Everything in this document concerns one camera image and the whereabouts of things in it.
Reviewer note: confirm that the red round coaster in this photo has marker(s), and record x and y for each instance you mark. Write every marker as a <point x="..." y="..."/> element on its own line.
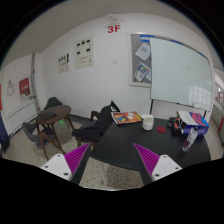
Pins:
<point x="161" y="129"/>

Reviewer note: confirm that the white wall poster right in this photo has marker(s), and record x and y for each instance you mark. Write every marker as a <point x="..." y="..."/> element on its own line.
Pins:
<point x="84" y="52"/>

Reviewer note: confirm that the white radiator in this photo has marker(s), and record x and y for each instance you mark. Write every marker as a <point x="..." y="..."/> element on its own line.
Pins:
<point x="25" y="112"/>

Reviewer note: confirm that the blue white cardboard box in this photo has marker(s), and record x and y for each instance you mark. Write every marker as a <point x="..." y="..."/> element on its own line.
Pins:
<point x="189" y="120"/>

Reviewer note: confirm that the colourful book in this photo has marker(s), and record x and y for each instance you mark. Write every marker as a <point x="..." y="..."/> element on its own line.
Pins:
<point x="126" y="117"/>

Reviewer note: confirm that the white wall poster left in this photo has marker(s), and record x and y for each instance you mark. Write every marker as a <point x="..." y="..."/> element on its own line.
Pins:
<point x="63" y="63"/>

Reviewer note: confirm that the white ceramic mug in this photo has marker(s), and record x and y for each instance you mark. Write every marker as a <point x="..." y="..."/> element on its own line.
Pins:
<point x="148" y="122"/>

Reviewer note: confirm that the white wall poster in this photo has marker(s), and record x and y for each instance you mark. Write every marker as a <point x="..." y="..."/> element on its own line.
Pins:
<point x="84" y="52"/>
<point x="63" y="63"/>

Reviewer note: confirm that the black red small items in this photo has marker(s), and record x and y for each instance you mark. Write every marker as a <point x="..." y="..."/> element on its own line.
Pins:
<point x="175" y="124"/>

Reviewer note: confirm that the clear plastic water bottle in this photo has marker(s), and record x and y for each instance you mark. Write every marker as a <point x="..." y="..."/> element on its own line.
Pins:
<point x="190" y="139"/>

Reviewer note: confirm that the grey pin board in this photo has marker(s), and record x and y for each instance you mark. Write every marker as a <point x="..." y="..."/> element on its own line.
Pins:
<point x="140" y="62"/>

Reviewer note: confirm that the red 3F sign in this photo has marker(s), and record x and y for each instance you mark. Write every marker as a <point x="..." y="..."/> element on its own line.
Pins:
<point x="113" y="29"/>

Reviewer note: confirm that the red wall poster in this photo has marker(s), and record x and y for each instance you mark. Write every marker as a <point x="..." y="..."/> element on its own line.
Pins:
<point x="24" y="88"/>

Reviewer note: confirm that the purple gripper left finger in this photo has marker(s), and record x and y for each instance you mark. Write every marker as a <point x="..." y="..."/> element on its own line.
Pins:
<point x="65" y="166"/>

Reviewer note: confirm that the grey wooden chair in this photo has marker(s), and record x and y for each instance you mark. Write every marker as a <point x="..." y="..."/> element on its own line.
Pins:
<point x="36" y="136"/>

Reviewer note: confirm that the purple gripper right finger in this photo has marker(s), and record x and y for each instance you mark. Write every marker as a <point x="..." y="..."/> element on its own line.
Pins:
<point x="157" y="166"/>

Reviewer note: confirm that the large whiteboard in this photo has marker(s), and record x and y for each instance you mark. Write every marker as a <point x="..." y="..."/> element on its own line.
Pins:
<point x="180" y="75"/>

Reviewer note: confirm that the round brown wooden table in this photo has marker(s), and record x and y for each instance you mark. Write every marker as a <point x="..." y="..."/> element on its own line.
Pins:
<point x="48" y="118"/>

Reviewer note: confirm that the black table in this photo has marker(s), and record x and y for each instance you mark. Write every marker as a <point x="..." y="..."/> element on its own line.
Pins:
<point x="116" y="146"/>

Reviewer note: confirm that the dark green chair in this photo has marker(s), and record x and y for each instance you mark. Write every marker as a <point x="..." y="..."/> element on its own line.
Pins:
<point x="53" y="101"/>

